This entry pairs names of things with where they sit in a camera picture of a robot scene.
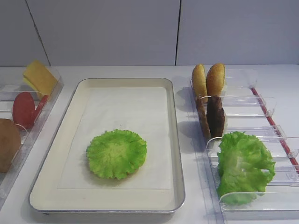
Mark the red tomato slice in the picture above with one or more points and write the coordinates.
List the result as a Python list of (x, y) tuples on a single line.
[(23, 110), (41, 105)]

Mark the left brown meat patty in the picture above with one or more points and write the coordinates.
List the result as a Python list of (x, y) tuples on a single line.
[(203, 119)]

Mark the brown meat patty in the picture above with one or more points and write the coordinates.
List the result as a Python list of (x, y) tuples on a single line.
[(215, 116), (203, 119)]

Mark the green lettuce leaf on tray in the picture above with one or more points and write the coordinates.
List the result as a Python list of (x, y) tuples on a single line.
[(116, 154)]

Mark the right brown meat patty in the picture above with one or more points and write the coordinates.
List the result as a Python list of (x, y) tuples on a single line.
[(215, 116)]

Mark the green lettuce leaf in rack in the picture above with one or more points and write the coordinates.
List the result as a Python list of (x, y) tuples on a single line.
[(245, 167)]

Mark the yellow cheese slice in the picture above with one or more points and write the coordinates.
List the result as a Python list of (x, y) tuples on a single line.
[(40, 77)]

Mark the pale cheese slice behind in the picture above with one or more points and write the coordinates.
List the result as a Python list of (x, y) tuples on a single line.
[(29, 84)]

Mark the white paper tray liner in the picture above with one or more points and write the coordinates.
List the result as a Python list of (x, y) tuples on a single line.
[(141, 110)]

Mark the left bun half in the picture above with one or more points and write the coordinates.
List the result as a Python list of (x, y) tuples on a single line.
[(199, 82)]

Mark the bun half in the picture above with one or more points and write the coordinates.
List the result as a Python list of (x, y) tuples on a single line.
[(199, 82), (215, 79)]

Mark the right bun half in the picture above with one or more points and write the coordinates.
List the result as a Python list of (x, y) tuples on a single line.
[(215, 79)]

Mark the red strip under rack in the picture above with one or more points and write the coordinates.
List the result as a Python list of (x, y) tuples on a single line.
[(276, 130)]

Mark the clear acrylic rack right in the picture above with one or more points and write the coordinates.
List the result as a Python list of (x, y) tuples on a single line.
[(280, 202)]

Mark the cream metal baking tray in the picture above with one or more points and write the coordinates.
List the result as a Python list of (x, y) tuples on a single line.
[(46, 196)]

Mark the brown bun at left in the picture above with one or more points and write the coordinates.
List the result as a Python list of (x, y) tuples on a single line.
[(10, 142)]

